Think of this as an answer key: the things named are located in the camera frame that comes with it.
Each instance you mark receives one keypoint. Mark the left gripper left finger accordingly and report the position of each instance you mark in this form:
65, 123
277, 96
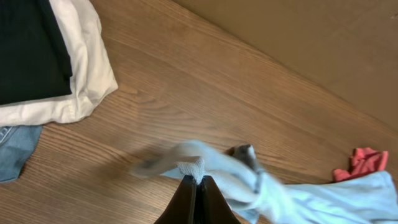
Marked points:
181, 207

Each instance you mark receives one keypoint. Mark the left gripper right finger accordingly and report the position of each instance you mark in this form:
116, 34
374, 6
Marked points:
210, 205

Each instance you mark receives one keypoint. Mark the light blue t-shirt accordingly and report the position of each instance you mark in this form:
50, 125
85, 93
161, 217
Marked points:
252, 192

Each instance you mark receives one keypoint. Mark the folded beige garment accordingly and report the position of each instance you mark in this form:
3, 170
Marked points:
92, 80

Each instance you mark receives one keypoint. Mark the red t-shirt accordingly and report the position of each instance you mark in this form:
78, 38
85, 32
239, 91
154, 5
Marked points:
364, 161

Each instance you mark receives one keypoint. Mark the folded blue jeans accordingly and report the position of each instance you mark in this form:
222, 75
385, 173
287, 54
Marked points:
17, 144

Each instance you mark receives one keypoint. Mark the folded black shirt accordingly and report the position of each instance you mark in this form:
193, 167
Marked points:
35, 63

